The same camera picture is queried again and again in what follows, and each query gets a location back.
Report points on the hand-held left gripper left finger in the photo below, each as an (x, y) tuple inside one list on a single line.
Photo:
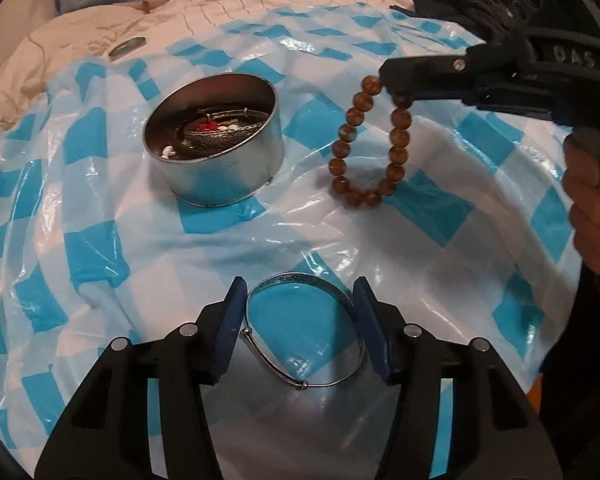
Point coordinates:
[(227, 330)]

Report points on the thin silver bangle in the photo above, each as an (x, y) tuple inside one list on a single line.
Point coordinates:
[(300, 280)]

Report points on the grey round disc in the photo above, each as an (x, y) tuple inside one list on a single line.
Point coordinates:
[(126, 46)]

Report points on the white quilt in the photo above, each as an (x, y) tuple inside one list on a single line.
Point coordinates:
[(80, 35)]

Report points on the engraved silver bangle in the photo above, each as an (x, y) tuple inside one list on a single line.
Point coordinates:
[(220, 136)]

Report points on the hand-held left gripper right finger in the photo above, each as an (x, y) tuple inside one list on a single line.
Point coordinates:
[(372, 330)]

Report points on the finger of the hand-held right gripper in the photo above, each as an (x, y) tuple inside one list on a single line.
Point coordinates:
[(520, 102), (430, 77)]

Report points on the blue checked plastic sheet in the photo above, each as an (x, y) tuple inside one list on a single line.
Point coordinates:
[(180, 260)]

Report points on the person's right hand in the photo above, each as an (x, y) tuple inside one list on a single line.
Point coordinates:
[(592, 220)]

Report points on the round silver tin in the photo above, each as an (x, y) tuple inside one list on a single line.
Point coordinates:
[(220, 170)]

